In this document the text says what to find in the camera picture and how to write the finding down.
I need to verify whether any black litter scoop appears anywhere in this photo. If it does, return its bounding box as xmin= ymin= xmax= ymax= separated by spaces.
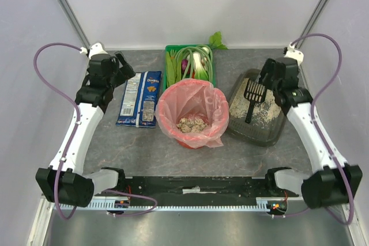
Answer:
xmin=244 ymin=79 xmax=267 ymax=124

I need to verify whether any pink plastic bag liner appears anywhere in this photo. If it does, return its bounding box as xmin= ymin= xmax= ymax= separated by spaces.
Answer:
xmin=155 ymin=78 xmax=231 ymax=149

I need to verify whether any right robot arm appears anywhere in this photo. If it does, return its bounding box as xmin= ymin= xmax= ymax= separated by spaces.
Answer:
xmin=258 ymin=58 xmax=363 ymax=209

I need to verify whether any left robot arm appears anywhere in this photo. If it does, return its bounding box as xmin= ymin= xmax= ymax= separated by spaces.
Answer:
xmin=35 ymin=44 xmax=135 ymax=207

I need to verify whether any dark translucent litter box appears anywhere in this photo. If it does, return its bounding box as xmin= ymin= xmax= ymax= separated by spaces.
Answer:
xmin=227 ymin=69 xmax=286 ymax=147

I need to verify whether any blue Doritos chip bag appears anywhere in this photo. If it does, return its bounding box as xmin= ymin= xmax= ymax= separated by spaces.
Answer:
xmin=116 ymin=71 xmax=161 ymax=128

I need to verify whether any green lettuce leaf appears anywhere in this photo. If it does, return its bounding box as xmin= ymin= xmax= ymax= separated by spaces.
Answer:
xmin=165 ymin=52 xmax=182 ymax=88

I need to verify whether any purple onion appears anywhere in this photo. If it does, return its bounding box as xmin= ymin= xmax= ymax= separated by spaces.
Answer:
xmin=181 ymin=59 xmax=188 ymax=73

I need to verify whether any green long beans bundle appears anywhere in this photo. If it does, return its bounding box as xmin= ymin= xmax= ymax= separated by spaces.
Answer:
xmin=174 ymin=45 xmax=214 ymax=83

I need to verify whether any green leaf sprig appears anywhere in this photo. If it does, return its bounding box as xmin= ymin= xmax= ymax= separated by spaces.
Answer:
xmin=208 ymin=31 xmax=228 ymax=50

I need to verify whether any green vegetable tray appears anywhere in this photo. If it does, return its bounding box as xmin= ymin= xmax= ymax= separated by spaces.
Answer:
xmin=163 ymin=45 xmax=216 ymax=90

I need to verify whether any white bok choy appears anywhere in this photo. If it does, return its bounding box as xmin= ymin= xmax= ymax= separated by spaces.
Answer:
xmin=186 ymin=46 xmax=210 ymax=81

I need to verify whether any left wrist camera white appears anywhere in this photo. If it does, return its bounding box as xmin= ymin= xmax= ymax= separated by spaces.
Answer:
xmin=79 ymin=42 xmax=108 ymax=59

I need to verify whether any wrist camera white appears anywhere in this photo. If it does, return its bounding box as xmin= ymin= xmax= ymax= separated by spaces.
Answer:
xmin=79 ymin=42 xmax=108 ymax=59
xmin=284 ymin=43 xmax=304 ymax=66

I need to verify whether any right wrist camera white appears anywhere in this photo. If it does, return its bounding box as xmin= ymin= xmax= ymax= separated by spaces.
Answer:
xmin=284 ymin=43 xmax=304 ymax=66

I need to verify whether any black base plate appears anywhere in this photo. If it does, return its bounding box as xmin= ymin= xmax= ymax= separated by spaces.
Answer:
xmin=95 ymin=175 xmax=299 ymax=207

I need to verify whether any white cable duct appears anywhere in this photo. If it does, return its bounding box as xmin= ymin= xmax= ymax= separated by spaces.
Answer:
xmin=77 ymin=198 xmax=287 ymax=212

